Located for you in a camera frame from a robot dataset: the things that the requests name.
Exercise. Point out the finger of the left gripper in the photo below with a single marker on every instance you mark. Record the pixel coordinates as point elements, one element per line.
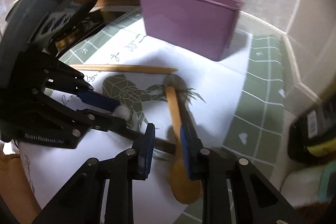
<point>106,122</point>
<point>98,100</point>

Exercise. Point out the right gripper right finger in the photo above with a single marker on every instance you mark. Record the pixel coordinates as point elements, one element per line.
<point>191,146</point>

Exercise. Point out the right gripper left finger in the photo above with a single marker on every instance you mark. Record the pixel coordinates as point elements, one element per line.
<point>144,147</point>

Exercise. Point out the metal spoon with ball end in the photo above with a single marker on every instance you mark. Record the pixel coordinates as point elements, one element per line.
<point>124,113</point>

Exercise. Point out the wooden spoon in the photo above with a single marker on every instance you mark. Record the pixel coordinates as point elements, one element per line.
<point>184,190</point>

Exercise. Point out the teal kitchen timer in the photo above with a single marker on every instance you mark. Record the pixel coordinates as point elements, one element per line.
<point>327,183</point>

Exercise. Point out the wooden chopstick on mat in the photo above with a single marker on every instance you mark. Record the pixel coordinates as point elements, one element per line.
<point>125,68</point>

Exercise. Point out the black frying pan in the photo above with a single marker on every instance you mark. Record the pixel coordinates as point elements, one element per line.
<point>39,22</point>

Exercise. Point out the purple utensil caddy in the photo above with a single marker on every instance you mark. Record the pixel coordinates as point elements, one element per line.
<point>204,27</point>

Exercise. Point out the black bottle with barcode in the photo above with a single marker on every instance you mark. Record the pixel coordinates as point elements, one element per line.
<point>312,136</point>

